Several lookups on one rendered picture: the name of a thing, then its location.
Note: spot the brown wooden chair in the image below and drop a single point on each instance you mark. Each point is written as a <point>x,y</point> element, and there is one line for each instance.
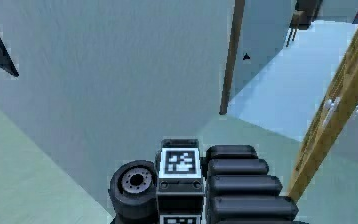
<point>295,25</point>

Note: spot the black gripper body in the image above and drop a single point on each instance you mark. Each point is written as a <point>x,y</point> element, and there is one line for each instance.
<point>135,188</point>

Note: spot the brown wooden room door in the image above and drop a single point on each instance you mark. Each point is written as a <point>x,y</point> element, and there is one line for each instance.
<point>337,110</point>

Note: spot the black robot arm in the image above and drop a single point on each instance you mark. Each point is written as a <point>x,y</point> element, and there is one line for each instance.
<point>243,186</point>

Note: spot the dark brown cupboard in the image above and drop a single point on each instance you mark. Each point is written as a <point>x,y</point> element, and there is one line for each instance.
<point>307,11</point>

